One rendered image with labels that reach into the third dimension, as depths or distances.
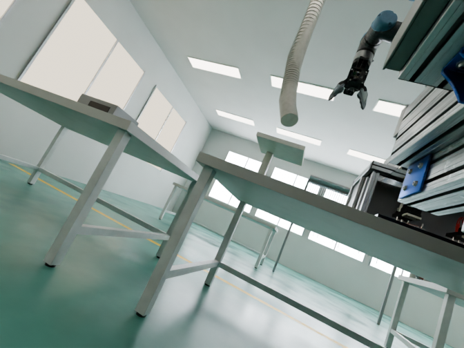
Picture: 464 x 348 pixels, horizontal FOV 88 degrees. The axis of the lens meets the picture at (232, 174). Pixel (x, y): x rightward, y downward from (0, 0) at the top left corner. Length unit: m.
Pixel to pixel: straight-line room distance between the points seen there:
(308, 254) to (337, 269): 0.83
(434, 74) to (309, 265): 7.29
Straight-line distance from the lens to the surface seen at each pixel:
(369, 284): 7.96
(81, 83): 5.00
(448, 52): 0.51
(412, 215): 1.39
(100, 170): 1.32
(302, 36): 3.02
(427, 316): 8.44
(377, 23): 1.23
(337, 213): 1.01
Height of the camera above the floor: 0.51
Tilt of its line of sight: 10 degrees up
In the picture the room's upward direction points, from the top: 25 degrees clockwise
